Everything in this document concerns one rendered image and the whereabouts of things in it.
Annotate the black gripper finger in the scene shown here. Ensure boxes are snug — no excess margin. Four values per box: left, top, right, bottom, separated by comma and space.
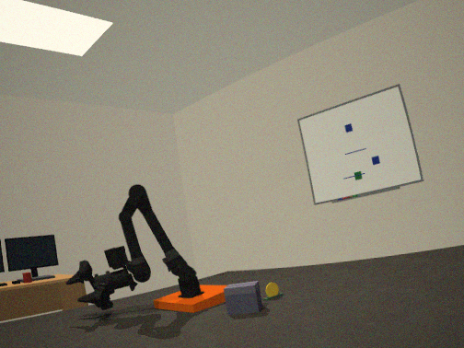
77, 292, 95, 304
66, 270, 84, 284

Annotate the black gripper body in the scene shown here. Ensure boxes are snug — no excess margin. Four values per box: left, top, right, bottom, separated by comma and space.
79, 260, 117, 293

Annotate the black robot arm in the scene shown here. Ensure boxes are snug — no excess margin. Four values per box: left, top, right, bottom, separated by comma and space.
91, 185, 204, 310

